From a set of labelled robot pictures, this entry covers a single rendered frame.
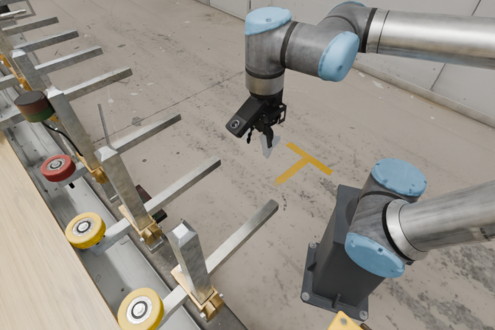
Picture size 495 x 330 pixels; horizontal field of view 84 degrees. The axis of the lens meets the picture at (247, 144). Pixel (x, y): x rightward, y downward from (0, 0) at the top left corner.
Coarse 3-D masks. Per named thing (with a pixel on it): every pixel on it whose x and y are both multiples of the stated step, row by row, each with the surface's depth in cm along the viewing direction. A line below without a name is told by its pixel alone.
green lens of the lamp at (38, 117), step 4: (48, 108) 64; (52, 108) 66; (40, 112) 63; (44, 112) 64; (48, 112) 64; (52, 112) 66; (24, 116) 63; (28, 116) 62; (32, 116) 63; (36, 116) 63; (40, 116) 63; (44, 116) 64; (48, 116) 65; (28, 120) 63; (32, 120) 63; (36, 120) 63; (40, 120) 64
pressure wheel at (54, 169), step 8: (48, 160) 80; (56, 160) 80; (64, 160) 80; (48, 168) 78; (56, 168) 78; (64, 168) 78; (72, 168) 80; (48, 176) 76; (56, 176) 77; (64, 176) 78; (72, 184) 86
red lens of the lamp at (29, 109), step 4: (44, 96) 63; (40, 100) 62; (44, 100) 63; (48, 100) 65; (16, 104) 61; (32, 104) 61; (36, 104) 61; (40, 104) 62; (44, 104) 63; (48, 104) 64; (20, 108) 61; (24, 108) 61; (28, 108) 61; (32, 108) 61; (36, 108) 62; (40, 108) 62; (44, 108) 63; (24, 112) 62; (28, 112) 62; (32, 112) 62; (36, 112) 62
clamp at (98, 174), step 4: (76, 152) 87; (80, 156) 86; (80, 160) 85; (84, 160) 85; (84, 164) 84; (88, 168) 82; (96, 168) 82; (100, 168) 82; (92, 172) 81; (96, 172) 82; (100, 172) 81; (104, 172) 82; (92, 176) 85; (96, 176) 81; (100, 176) 82; (104, 176) 83; (96, 180) 82; (100, 180) 83; (104, 180) 84; (108, 180) 85
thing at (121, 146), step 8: (176, 112) 103; (160, 120) 100; (168, 120) 100; (176, 120) 103; (144, 128) 97; (152, 128) 97; (160, 128) 99; (128, 136) 94; (136, 136) 94; (144, 136) 96; (112, 144) 91; (120, 144) 91; (128, 144) 92; (136, 144) 95; (120, 152) 92; (80, 168) 84; (72, 176) 83; (80, 176) 85; (64, 184) 82
